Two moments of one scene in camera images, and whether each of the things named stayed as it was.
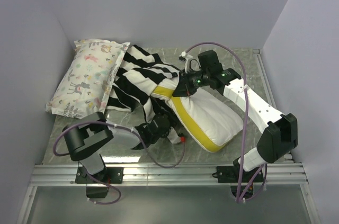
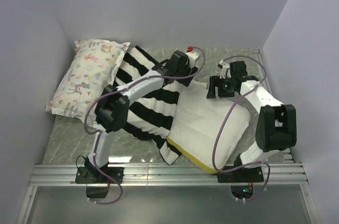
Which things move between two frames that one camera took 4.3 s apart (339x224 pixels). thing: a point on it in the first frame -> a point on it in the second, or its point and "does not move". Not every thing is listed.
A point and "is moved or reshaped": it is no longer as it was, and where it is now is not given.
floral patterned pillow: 84,90 does not move
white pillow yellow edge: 210,118 is moved or reshaped
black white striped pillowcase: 139,73 is moved or reshaped
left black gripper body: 171,118 -> 186,69
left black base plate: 110,175 does not move
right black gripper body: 192,81 -> 225,90
